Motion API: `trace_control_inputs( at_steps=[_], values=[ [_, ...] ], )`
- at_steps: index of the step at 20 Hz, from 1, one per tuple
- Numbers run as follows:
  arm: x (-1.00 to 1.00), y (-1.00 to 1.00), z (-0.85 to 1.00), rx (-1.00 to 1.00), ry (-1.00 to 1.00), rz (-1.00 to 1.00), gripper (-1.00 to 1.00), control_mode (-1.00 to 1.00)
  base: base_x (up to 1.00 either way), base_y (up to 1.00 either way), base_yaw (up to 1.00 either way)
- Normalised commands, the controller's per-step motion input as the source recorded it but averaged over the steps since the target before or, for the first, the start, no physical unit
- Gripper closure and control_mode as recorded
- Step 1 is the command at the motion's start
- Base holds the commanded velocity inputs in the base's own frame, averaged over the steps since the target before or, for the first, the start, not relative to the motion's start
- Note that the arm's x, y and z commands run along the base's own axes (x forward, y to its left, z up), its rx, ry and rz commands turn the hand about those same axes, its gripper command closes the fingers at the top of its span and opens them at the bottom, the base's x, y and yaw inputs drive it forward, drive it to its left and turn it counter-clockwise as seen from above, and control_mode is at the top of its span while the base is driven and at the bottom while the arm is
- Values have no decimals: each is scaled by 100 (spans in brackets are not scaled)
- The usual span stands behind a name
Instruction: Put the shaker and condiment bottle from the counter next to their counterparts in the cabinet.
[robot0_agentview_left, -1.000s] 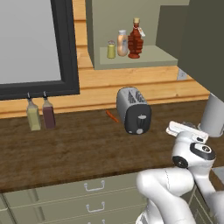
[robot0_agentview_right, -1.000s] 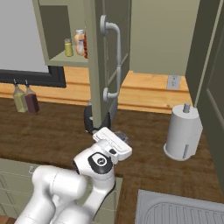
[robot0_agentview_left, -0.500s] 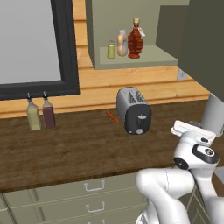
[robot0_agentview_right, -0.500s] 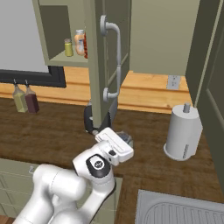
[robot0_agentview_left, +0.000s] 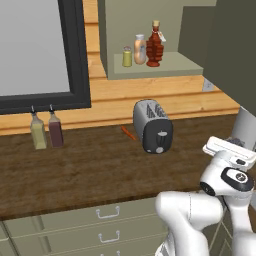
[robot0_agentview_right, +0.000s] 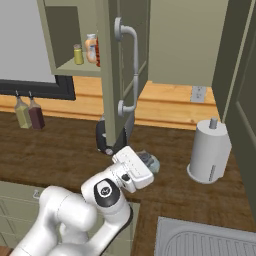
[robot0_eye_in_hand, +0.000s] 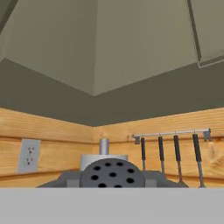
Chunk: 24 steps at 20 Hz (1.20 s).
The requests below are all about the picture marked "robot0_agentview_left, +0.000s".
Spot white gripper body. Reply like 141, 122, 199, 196
202, 135, 256, 164

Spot olive cabinet door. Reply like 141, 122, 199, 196
203, 0, 256, 118

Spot red-brown ridged bottle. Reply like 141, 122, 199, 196
145, 20, 167, 68

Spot beige condiment bottle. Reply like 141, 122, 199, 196
133, 34, 148, 66

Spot yellow-green shaker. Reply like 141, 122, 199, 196
122, 45, 133, 68

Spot dark red sauce bottle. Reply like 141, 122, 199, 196
48, 104, 65, 149

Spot yellow oil bottle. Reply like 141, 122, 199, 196
29, 105, 48, 150

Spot olive base cabinet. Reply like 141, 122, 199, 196
0, 221, 18, 256

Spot pale grey appliance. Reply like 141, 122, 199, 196
231, 106, 256, 152

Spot silver and black toaster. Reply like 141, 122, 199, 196
132, 98, 174, 155

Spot orange carrot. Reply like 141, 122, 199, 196
120, 125, 137, 141

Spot olive drawer front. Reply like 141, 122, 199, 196
2, 196, 162, 238
9, 214, 169, 256

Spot black framed window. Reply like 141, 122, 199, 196
0, 0, 92, 115

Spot white wall outlet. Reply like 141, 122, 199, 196
202, 79, 215, 93

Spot olive wall cabinet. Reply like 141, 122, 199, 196
97, 0, 218, 81

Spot silver drawer handle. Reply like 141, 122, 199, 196
99, 249, 122, 256
95, 205, 121, 220
98, 230, 121, 244

